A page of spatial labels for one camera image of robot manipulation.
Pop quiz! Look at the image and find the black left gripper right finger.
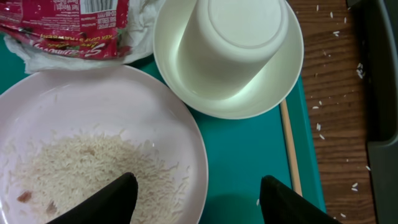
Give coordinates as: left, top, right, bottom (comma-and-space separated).
259, 175, 341, 224

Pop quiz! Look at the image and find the grey plastic dish rack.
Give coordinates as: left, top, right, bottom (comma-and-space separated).
346, 0, 397, 224

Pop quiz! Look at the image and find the red snack wrapper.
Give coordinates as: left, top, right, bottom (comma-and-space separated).
1, 0, 129, 60

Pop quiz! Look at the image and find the wooden chopstick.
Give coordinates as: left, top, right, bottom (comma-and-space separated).
280, 100, 302, 196

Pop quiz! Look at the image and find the white plastic cup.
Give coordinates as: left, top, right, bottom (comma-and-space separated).
178, 0, 289, 99

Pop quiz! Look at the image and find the pile of white rice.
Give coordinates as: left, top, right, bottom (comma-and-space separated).
1, 134, 190, 223

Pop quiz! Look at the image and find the large pink plate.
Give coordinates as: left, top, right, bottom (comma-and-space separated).
1, 66, 208, 223

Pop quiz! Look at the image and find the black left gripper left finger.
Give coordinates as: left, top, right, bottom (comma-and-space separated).
49, 172, 138, 224

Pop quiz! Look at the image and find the cream bowl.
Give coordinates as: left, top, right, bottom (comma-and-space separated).
154, 0, 304, 119

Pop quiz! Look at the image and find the white napkin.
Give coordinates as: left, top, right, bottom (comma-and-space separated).
4, 0, 165, 74

